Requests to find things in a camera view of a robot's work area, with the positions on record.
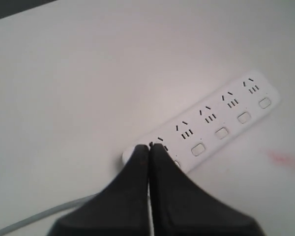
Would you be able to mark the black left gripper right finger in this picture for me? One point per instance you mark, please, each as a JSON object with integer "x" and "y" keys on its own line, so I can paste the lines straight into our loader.
{"x": 181, "y": 208}

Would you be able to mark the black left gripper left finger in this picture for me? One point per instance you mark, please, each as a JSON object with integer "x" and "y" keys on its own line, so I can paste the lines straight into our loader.
{"x": 121, "y": 209}

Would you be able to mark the white five-outlet power strip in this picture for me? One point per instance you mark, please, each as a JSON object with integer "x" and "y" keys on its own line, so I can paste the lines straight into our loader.
{"x": 201, "y": 130}

